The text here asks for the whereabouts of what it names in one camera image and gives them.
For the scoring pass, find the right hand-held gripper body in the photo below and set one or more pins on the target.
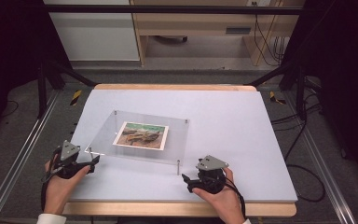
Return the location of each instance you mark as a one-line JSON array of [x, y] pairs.
[[211, 163]]

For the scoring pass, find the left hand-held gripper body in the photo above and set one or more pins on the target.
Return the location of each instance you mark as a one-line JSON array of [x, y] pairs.
[[70, 151]]

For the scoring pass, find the clear acrylic photo frame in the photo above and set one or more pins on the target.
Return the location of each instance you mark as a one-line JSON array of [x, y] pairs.
[[177, 140]]

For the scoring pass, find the painting print of boats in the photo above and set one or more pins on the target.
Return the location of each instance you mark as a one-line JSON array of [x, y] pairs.
[[141, 136]]

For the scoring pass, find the person's right hand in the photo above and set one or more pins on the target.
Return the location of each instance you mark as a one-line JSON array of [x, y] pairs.
[[228, 205]]

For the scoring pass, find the person's left hand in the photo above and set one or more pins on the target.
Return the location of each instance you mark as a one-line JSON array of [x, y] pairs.
[[57, 193]]

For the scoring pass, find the wooden table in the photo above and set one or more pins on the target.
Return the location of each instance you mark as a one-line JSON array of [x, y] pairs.
[[167, 209]]

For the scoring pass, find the white table mat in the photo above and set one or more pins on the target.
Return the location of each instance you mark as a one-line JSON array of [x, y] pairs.
[[223, 130]]

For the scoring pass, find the yellow clamp left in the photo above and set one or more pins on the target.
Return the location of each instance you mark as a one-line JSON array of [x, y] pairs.
[[76, 97]]

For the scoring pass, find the yellow clamp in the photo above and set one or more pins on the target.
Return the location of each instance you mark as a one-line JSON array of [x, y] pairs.
[[273, 97], [76, 97]]

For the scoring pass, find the black metal stand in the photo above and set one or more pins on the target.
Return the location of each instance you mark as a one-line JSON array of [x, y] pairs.
[[42, 90], [300, 93]]

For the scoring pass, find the yellow clamp right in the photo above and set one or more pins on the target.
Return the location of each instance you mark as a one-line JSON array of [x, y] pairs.
[[273, 97]]

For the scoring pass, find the white cabinet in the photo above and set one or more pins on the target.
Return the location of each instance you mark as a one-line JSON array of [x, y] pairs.
[[96, 37]]

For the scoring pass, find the dark curtain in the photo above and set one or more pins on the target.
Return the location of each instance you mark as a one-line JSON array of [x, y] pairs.
[[345, 62], [6, 46]]

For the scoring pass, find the grey desk label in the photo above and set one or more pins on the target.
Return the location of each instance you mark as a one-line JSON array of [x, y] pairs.
[[238, 30]]

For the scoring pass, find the light wooden desk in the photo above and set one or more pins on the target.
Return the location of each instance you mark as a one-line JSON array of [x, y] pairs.
[[195, 23]]

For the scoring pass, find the black horizontal bar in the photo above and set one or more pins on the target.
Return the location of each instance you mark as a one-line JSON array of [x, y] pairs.
[[167, 9]]

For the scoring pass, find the aluminium floor rail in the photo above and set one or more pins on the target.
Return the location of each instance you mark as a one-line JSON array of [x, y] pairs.
[[21, 149], [320, 158]]

